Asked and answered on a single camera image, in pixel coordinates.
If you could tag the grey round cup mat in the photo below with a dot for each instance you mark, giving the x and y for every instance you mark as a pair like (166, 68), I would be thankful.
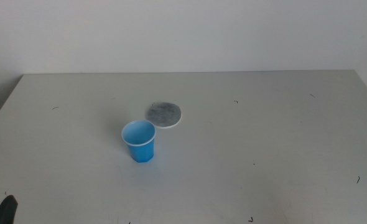
(166, 112)

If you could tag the blue plastic cup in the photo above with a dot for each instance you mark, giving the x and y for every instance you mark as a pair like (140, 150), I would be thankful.
(141, 151)

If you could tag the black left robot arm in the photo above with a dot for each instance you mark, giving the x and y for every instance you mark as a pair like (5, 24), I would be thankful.
(5, 213)

